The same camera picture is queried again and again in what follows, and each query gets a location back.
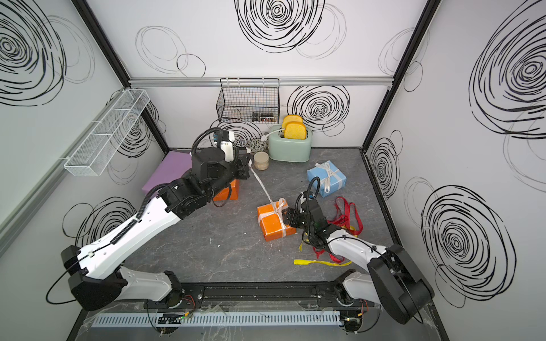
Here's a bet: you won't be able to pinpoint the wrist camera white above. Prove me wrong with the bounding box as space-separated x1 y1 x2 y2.
296 191 317 206
213 130 235 162

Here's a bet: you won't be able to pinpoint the white mesh wall shelf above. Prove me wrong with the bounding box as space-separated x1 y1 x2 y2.
64 89 151 177

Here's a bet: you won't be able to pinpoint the orange box red ribbon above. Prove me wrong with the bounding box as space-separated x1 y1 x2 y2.
213 180 240 202

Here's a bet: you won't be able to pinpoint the front yellow sponge toast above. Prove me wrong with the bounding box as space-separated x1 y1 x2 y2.
284 122 307 140

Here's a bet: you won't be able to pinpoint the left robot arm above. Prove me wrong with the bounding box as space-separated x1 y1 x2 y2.
61 147 252 311

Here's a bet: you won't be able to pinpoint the rear yellow sponge toast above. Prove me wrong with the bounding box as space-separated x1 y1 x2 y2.
282 115 303 129

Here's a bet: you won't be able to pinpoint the white toaster plug cable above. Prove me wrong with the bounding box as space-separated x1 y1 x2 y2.
259 128 283 144

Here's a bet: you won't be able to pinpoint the purple gift box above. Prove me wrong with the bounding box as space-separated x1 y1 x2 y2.
142 151 192 193

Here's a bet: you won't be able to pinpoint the yellow ribbon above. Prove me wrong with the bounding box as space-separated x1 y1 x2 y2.
293 247 352 267

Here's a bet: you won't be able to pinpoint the yellow sponge toast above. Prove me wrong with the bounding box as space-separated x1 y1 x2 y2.
284 122 307 140
282 115 303 129

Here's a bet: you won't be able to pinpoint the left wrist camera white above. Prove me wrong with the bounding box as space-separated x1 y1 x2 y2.
213 130 235 162

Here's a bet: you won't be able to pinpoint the black wire basket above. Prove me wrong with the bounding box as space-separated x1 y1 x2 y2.
216 78 281 124

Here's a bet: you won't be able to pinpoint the mint green toaster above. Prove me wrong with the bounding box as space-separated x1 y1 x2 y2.
267 125 313 163

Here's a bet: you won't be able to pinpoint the patterned ceramic bowl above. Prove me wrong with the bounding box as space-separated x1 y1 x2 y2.
246 139 267 153

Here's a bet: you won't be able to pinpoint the blue gift box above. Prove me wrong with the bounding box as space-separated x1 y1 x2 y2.
307 161 347 197

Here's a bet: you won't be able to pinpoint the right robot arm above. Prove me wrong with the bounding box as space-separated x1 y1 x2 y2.
279 199 435 324

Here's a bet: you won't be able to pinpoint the small jar with beige lid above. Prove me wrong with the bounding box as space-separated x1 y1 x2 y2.
253 151 270 171

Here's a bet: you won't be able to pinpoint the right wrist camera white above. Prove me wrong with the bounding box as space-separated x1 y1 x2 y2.
296 191 317 206

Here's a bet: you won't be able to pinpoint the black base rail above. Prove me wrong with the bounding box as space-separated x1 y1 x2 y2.
144 280 432 310

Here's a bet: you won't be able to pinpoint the grey slotted cable duct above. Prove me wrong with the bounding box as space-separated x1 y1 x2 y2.
91 311 343 328

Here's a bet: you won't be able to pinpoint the white ribbon on blue box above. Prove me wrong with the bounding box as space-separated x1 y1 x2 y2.
315 161 341 194

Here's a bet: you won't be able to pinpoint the spice jars in basket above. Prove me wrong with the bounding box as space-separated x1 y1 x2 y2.
251 112 275 123

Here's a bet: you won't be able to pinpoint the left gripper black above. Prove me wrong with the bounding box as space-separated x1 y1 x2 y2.
207 152 252 202

